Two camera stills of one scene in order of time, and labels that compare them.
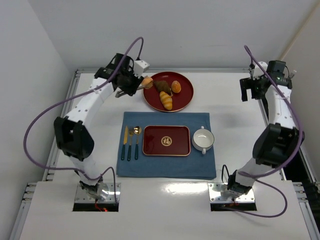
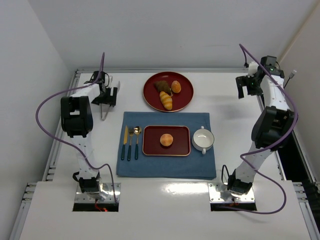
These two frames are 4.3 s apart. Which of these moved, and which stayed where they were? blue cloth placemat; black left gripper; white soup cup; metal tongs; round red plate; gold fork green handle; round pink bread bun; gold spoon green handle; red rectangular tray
Moved: metal tongs; black left gripper; round pink bread bun
Stayed: blue cloth placemat; gold fork green handle; red rectangular tray; white soup cup; gold spoon green handle; round red plate
